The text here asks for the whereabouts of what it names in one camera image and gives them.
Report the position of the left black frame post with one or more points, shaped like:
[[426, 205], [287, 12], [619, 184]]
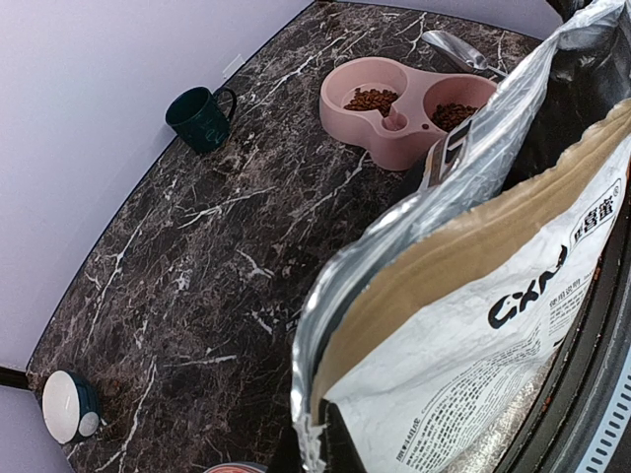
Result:
[[13, 378]]

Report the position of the brown kibble in bowl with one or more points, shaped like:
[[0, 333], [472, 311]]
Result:
[[372, 99]]

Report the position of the white and dark ceramic bowl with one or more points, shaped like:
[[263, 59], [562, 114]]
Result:
[[71, 407]]

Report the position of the black mug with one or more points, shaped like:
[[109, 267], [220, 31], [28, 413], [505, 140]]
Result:
[[197, 119]]

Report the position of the metal scoop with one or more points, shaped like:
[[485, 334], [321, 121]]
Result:
[[460, 53]]

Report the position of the white slotted cable duct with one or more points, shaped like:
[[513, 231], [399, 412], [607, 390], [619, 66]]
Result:
[[610, 430]]

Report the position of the pet food bag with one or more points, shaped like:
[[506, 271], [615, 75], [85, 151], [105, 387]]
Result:
[[418, 336]]

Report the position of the pink double pet bowl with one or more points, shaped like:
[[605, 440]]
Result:
[[394, 142]]

